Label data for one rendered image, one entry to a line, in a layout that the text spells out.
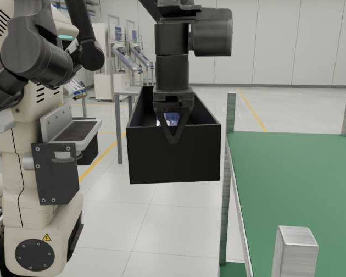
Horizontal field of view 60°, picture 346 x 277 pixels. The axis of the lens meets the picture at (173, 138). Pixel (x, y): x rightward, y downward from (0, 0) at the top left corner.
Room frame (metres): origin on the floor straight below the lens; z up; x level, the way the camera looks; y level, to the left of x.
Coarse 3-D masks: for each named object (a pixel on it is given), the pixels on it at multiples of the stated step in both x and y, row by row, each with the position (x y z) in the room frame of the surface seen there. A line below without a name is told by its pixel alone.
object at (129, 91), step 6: (120, 90) 3.23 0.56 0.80; (126, 90) 3.23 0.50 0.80; (132, 90) 3.23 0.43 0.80; (138, 90) 3.23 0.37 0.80; (114, 96) 3.10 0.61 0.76; (120, 126) 3.13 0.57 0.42; (120, 132) 3.12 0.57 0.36; (120, 138) 3.11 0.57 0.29; (120, 144) 3.10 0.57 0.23; (120, 150) 3.10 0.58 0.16; (120, 156) 3.10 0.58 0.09; (120, 162) 3.10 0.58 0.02
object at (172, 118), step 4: (164, 116) 0.88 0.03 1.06; (168, 116) 0.88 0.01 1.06; (172, 116) 0.88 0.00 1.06; (176, 116) 0.88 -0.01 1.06; (156, 120) 0.84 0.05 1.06; (168, 120) 0.83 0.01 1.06; (172, 120) 0.83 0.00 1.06; (176, 120) 0.83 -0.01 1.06; (156, 124) 0.79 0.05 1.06; (160, 124) 0.79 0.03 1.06; (168, 124) 0.78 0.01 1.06; (172, 124) 0.78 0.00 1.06; (176, 124) 0.78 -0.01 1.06
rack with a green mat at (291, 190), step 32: (224, 160) 1.08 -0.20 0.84; (256, 160) 0.79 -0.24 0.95; (288, 160) 0.79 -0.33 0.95; (320, 160) 0.79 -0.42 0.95; (224, 192) 1.08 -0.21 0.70; (256, 192) 0.60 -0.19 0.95; (288, 192) 0.60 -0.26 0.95; (320, 192) 0.60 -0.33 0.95; (224, 224) 1.08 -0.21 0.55; (256, 224) 0.48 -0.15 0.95; (288, 224) 0.48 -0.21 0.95; (320, 224) 0.48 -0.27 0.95; (224, 256) 1.08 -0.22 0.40; (256, 256) 0.39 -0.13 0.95; (288, 256) 0.22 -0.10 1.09; (320, 256) 0.39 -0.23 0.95
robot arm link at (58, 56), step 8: (56, 48) 0.57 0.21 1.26; (56, 56) 0.56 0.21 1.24; (64, 56) 0.59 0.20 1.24; (56, 64) 0.55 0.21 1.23; (64, 64) 0.58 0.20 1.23; (48, 72) 0.54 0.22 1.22; (56, 72) 0.56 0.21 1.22; (64, 72) 0.58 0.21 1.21; (32, 80) 0.53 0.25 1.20; (40, 80) 0.55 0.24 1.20; (48, 80) 0.56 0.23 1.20; (56, 80) 0.57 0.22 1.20
